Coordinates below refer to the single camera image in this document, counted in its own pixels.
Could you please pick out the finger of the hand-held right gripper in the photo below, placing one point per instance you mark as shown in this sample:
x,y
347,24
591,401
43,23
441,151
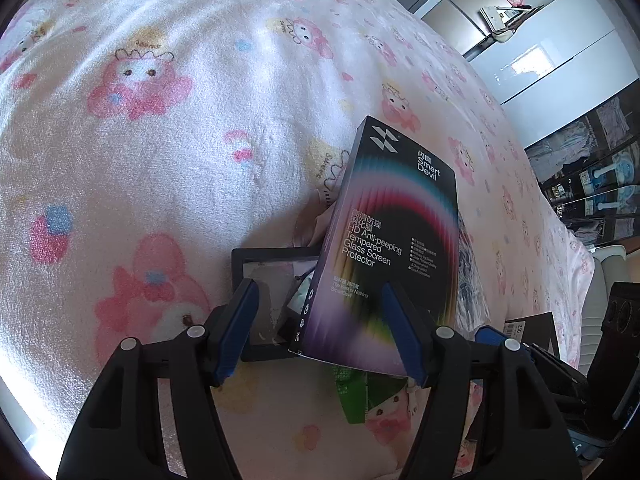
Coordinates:
x,y
492,336

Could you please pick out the glass door wardrobe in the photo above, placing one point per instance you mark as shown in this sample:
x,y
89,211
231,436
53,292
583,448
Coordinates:
x,y
590,170

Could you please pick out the white glossy wardrobe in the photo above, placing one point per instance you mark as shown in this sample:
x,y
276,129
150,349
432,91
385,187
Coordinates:
x,y
560,55

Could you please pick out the black cardboard container box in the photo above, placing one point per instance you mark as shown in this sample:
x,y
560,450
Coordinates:
x,y
532,330

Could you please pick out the green packet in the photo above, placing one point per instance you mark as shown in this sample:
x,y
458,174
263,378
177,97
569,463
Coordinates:
x,y
367,395

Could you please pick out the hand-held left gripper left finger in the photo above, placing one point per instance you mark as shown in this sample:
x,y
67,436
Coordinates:
x,y
239,332

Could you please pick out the clear plastic packet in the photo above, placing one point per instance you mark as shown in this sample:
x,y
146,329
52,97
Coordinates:
x,y
470,280

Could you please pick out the black rainbow screen protector box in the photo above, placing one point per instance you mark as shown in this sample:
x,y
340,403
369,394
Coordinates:
x,y
385,240

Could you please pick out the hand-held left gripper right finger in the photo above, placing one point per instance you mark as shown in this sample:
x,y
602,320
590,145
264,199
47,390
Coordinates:
x,y
402,332

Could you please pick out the silver refrigerator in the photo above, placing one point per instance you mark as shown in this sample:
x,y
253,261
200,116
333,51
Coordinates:
x,y
462,15

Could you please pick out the white handbag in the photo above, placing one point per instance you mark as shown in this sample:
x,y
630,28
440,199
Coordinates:
x,y
500,22

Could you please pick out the pink cartoon printed blanket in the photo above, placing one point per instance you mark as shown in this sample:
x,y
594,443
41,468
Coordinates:
x,y
175,135

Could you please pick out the grey padded headboard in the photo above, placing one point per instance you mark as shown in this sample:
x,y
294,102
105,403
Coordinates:
x,y
607,270

